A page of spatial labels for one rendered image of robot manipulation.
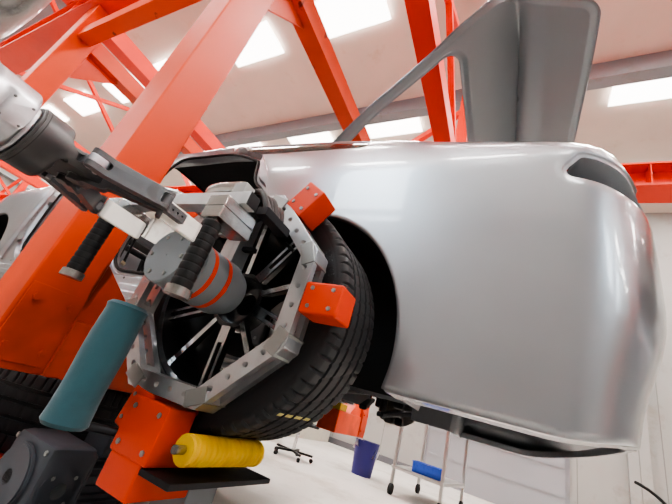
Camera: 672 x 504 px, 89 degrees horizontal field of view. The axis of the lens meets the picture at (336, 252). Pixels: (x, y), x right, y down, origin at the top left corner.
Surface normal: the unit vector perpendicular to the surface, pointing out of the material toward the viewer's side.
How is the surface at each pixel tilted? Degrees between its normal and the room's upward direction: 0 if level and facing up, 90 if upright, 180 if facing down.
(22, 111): 90
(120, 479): 90
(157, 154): 90
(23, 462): 90
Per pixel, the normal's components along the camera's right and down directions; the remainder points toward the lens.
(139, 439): -0.38, -0.49
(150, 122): 0.88, 0.06
